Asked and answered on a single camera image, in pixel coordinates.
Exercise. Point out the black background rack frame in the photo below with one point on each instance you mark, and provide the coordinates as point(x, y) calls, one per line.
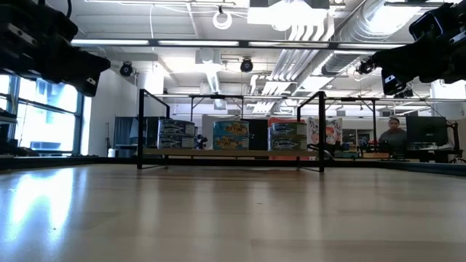
point(218, 97)

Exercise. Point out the silver ventilation duct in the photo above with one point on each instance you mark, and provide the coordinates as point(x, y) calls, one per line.
point(364, 32)

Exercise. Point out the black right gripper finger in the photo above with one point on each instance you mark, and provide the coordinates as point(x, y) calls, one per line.
point(398, 60)

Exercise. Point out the stacked cans on rack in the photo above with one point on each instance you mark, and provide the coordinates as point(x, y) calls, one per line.
point(287, 119)

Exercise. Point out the small black device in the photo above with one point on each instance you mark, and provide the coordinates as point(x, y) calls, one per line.
point(201, 142)

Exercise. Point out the cluttered background desk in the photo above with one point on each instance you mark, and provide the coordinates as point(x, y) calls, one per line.
point(418, 153)

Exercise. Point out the colourful printed poster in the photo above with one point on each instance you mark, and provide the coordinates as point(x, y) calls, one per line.
point(333, 131)

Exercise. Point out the black aluminium table frame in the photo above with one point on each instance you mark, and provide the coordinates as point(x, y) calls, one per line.
point(73, 162)

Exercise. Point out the black round ceiling spotlight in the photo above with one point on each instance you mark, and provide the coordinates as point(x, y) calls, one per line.
point(246, 65)
point(125, 69)
point(365, 67)

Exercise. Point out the person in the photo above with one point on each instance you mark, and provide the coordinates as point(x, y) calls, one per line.
point(394, 136)

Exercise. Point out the black computer monitor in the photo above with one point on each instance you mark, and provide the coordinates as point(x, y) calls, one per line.
point(426, 131)

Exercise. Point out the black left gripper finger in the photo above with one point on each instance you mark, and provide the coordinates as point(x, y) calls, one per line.
point(91, 63)

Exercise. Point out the grey cabinet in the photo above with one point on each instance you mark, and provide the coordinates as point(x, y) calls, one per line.
point(123, 132)

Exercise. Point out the green label seafood can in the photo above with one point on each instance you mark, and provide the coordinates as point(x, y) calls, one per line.
point(288, 143)
point(289, 129)

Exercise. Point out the large window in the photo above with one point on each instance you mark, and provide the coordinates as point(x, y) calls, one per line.
point(47, 127)

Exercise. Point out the small white cup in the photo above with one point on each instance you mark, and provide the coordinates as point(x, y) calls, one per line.
point(111, 153)

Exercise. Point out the black panel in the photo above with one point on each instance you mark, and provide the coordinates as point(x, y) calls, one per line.
point(258, 134)

